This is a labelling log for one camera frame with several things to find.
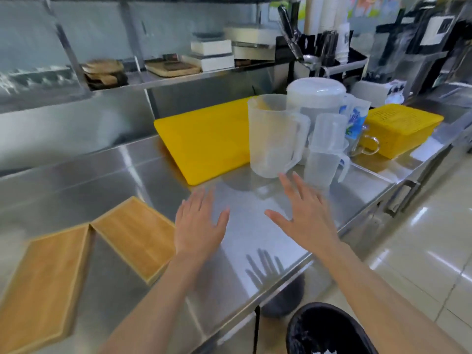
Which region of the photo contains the white tissue pack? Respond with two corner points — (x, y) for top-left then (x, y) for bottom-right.
(351, 79), (407, 108)

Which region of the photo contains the yellow plastic cutting board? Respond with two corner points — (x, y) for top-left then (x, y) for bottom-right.
(154, 96), (260, 186)

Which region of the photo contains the glass mug with handle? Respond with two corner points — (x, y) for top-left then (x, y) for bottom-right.
(350, 124), (381, 158)

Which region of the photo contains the wooden tray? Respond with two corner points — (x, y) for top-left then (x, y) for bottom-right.
(91, 196), (177, 286)
(0, 223), (91, 354)

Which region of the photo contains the black counter machine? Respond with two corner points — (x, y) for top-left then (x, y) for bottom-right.
(368, 9), (461, 93)

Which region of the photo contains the black cable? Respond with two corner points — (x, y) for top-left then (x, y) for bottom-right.
(252, 305), (262, 354)

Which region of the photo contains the black waste bin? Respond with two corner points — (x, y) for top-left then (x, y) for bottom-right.
(285, 302), (379, 354)

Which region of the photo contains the black utensil holder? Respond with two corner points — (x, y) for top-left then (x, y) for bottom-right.
(294, 30), (369, 79)

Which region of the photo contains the person's left forearm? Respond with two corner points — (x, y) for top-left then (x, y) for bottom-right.
(98, 252), (219, 354)

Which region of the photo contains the person's left hand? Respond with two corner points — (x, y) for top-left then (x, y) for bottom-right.
(174, 187), (230, 259)

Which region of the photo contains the large white flat box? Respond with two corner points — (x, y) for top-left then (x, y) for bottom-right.
(223, 25), (281, 45)

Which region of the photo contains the small clear measuring cup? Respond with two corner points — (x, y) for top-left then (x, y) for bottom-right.
(304, 143), (351, 189)

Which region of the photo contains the white lidded plastic pitcher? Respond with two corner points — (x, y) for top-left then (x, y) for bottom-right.
(286, 77), (355, 124)

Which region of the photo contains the metal drawer handle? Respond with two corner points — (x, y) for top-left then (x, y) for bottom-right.
(384, 180), (421, 219)

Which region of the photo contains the rectangular wooden board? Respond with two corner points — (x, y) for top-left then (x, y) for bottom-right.
(145, 60), (202, 78)

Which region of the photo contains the large clear measuring jug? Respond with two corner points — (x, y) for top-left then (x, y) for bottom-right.
(247, 94), (311, 179)

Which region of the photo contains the blue and white carton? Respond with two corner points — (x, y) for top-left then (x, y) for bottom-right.
(339, 97), (371, 141)

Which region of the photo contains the stack of round wooden coasters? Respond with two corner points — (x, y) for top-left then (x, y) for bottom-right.
(81, 59), (128, 90)

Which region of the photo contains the metal ladle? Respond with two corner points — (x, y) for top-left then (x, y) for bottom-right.
(277, 5), (322, 71)

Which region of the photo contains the person's right forearm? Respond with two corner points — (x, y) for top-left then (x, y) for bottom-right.
(313, 241), (471, 354)

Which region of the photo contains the stainless steel shelf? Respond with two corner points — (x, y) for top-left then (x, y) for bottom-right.
(0, 0), (295, 115)

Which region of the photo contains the yellow lidded plastic basket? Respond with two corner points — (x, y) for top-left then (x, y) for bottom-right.
(361, 104), (445, 160)

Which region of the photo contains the stack of white paper cups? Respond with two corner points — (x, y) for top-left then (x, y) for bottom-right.
(305, 0), (351, 65)

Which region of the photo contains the person's right hand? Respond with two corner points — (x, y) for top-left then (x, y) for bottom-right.
(264, 172), (339, 256)

